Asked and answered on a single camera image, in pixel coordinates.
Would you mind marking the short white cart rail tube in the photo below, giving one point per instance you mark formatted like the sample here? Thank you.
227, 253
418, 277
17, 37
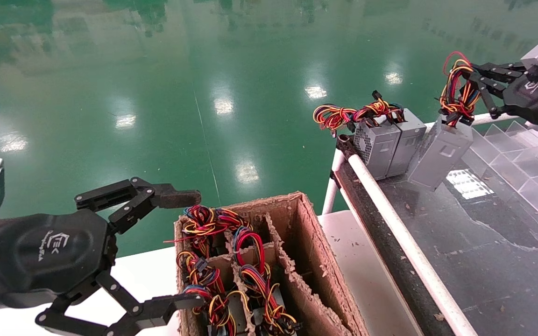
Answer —
484, 120

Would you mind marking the white cart leg tube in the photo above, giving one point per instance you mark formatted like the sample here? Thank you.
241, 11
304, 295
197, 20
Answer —
332, 191

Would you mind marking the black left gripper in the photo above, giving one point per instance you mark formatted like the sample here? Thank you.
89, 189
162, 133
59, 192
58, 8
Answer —
49, 252

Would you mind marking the long white cart rail tube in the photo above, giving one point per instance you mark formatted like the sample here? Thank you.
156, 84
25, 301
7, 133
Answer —
364, 176

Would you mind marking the brown divided cardboard box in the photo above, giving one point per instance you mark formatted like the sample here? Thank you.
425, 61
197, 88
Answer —
315, 242

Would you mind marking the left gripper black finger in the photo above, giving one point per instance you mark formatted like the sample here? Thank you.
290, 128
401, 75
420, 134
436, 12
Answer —
175, 196

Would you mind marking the clear acrylic divider tray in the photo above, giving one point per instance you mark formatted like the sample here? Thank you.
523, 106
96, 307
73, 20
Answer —
507, 154

